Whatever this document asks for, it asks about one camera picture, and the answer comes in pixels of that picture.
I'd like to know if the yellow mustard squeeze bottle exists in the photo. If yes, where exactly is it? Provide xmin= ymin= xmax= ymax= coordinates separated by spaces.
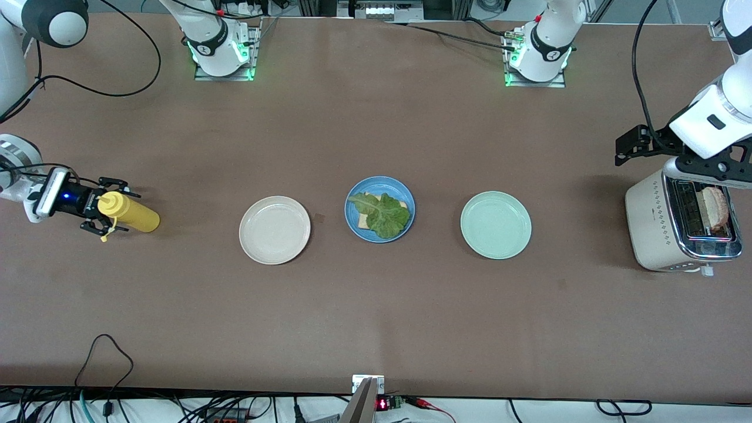
xmin=97 ymin=191 xmax=161 ymax=243

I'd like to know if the toasted white bread slice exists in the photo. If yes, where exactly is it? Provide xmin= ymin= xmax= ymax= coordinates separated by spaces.
xmin=358 ymin=192 xmax=408 ymax=230
xmin=698 ymin=186 xmax=730 ymax=231

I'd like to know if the green lettuce leaf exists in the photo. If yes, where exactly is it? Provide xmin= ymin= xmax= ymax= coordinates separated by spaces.
xmin=347 ymin=193 xmax=411 ymax=240

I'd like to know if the pale green plate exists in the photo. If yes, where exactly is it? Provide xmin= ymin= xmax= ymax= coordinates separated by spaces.
xmin=460 ymin=191 xmax=533 ymax=260

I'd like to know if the beige plate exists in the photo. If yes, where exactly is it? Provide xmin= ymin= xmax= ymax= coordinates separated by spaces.
xmin=239 ymin=196 xmax=311 ymax=266

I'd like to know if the blue plate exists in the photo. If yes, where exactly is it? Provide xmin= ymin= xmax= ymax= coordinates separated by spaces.
xmin=344 ymin=176 xmax=416 ymax=244

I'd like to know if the cream and chrome toaster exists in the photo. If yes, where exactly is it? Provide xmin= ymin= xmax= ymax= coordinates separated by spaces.
xmin=625 ymin=157 xmax=743 ymax=277

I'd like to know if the white control box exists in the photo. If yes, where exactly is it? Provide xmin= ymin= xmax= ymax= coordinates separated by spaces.
xmin=336 ymin=0 xmax=425 ymax=22

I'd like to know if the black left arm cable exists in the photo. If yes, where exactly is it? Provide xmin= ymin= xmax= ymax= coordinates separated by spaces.
xmin=632 ymin=0 xmax=676 ymax=150

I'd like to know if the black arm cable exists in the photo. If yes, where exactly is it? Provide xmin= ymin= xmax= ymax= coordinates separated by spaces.
xmin=632 ymin=0 xmax=676 ymax=150
xmin=0 ymin=0 xmax=162 ymax=180

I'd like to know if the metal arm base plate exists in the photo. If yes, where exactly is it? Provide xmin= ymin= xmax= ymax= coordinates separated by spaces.
xmin=504 ymin=29 xmax=568 ymax=89
xmin=194 ymin=18 xmax=260 ymax=82

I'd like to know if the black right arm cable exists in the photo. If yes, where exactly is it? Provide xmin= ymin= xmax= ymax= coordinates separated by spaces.
xmin=0 ymin=0 xmax=162 ymax=180

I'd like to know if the black looped cable with plug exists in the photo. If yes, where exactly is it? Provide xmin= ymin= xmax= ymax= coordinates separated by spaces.
xmin=75 ymin=334 xmax=135 ymax=419

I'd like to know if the black power cable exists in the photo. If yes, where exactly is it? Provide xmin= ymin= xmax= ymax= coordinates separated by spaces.
xmin=385 ymin=18 xmax=521 ymax=53

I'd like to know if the black flat looped cable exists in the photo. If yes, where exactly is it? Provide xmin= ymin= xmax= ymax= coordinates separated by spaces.
xmin=596 ymin=399 xmax=653 ymax=417

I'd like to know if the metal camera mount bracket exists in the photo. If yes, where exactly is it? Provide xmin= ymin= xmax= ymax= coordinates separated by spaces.
xmin=340 ymin=374 xmax=386 ymax=423

